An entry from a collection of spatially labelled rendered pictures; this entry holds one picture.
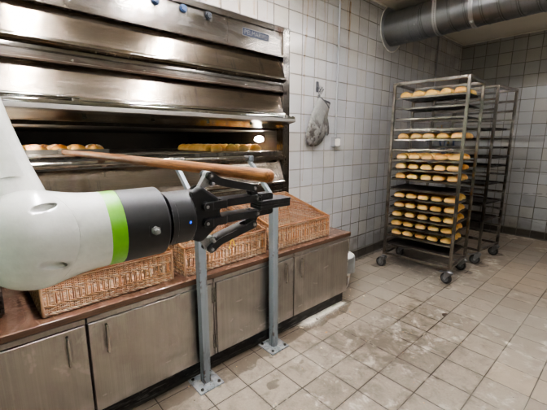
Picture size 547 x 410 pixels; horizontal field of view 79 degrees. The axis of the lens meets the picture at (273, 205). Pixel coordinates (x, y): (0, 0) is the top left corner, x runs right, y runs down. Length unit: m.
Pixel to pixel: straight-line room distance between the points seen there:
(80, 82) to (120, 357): 1.36
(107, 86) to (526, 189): 4.97
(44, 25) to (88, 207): 1.70
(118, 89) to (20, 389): 1.44
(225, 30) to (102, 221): 2.19
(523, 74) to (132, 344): 5.25
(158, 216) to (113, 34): 1.78
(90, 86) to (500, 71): 4.94
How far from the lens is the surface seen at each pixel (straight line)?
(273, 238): 1.93
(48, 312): 1.62
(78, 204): 0.42
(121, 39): 2.16
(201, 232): 0.51
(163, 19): 2.30
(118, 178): 2.09
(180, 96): 2.23
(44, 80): 2.03
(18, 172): 0.55
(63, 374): 1.71
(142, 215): 0.43
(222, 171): 0.83
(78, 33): 2.10
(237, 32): 2.57
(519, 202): 5.53
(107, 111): 1.91
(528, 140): 5.48
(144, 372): 1.85
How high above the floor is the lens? 1.26
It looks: 11 degrees down
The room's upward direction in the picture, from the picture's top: straight up
